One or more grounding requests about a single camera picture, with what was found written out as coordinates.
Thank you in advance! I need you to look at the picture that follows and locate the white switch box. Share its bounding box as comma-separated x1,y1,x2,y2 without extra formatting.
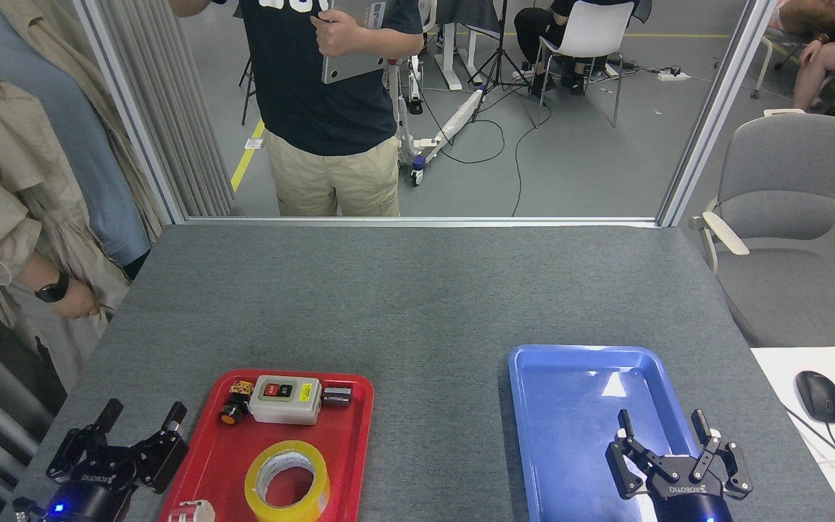
249,375,323,426

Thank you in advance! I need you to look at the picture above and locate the grey office chair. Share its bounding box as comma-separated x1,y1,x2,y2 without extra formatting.
689,109,835,348

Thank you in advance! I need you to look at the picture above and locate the yellow tape roll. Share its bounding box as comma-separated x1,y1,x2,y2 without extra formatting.
244,440,331,522

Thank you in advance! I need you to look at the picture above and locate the grey pleated panel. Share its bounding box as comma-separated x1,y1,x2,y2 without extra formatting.
101,0,235,218

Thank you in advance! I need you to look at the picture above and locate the black mouse cable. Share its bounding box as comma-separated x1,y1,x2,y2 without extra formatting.
783,403,835,495

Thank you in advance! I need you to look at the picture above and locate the silver horizontal rail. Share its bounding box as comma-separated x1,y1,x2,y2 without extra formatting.
184,215,662,230

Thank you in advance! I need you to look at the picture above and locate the white stand on wheels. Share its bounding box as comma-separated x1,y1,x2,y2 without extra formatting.
386,57,488,188

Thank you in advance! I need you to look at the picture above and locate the black wrist watch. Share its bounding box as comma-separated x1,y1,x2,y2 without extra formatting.
34,270,71,304

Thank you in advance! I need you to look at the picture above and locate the black tripod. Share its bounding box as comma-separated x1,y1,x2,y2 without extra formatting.
468,0,536,125

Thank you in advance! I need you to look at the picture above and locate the blue plastic tray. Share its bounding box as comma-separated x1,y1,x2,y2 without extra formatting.
508,344,724,522

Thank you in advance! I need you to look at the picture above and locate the person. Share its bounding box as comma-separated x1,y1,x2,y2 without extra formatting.
771,0,835,136
170,0,425,218
0,0,166,396
513,0,654,99

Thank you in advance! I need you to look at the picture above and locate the person's hand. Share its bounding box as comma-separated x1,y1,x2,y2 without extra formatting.
50,281,103,320
310,9,368,58
799,36,829,70

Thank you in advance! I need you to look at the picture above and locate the silver laptop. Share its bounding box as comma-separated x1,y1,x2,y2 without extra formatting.
321,0,390,86

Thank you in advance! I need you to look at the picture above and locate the black floor cable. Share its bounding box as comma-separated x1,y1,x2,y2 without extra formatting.
417,80,553,218

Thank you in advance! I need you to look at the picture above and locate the black computer mouse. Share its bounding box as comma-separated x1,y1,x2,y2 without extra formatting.
794,370,835,426

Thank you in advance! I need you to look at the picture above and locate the white chair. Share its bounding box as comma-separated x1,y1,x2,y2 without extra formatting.
536,0,636,130

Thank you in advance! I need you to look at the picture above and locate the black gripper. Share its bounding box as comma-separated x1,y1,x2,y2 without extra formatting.
605,410,753,522
39,398,191,522

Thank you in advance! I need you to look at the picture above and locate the white desk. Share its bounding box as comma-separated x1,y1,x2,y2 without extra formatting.
750,346,835,522

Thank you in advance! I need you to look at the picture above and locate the silver post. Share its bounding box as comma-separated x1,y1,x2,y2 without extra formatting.
656,0,778,228
72,0,188,225

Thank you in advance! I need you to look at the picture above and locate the red plastic tray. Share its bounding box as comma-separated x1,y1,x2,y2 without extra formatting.
159,369,375,522

